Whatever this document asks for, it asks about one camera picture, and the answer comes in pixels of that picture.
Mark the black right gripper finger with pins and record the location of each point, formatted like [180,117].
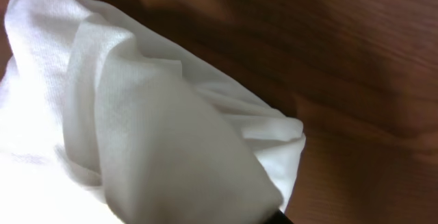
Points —
[278,218]

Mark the white t-shirt pixel print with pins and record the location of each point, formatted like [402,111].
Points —
[105,121]

